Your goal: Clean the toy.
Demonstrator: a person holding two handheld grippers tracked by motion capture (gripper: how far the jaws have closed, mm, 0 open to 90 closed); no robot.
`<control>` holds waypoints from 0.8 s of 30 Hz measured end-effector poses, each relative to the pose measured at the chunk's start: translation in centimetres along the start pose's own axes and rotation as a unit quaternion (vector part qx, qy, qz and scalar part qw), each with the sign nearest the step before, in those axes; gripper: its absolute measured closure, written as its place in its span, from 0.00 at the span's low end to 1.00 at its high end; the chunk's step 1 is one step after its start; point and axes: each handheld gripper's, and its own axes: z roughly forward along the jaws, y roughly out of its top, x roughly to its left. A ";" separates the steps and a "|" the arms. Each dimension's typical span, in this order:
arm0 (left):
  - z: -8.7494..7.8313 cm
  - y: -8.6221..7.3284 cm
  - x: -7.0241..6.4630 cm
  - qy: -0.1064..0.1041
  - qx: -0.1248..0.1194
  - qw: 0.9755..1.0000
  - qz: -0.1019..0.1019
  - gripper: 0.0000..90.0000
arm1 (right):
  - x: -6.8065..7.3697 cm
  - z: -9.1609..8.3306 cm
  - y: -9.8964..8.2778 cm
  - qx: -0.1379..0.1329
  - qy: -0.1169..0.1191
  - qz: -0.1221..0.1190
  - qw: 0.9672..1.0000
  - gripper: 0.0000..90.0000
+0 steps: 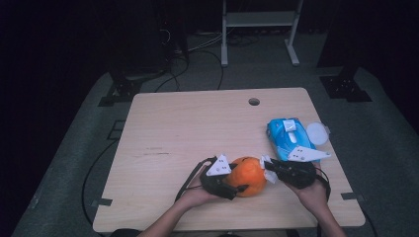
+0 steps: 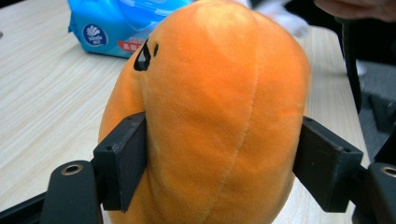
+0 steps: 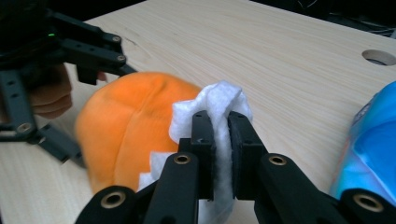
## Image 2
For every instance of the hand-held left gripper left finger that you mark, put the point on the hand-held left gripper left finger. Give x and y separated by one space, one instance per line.
124 161

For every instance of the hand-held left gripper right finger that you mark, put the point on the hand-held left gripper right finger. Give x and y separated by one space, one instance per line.
327 168

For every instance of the orange plush toy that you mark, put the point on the orange plush toy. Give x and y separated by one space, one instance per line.
218 109

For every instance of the blue wet wipes pack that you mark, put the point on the blue wet wipes pack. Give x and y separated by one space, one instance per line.
118 25

